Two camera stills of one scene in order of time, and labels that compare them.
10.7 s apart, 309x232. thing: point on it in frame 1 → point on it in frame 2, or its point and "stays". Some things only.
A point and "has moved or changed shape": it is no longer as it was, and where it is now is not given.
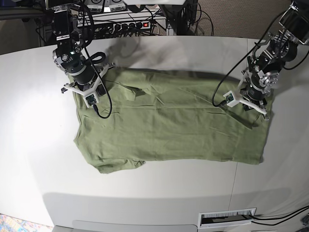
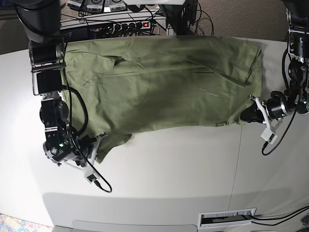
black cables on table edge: x=289 y=215 stays
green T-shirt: x=151 y=114 has moved or changed shape
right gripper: x=255 y=93 → x=276 y=106
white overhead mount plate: x=139 y=2 stays
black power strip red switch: x=132 y=26 stays
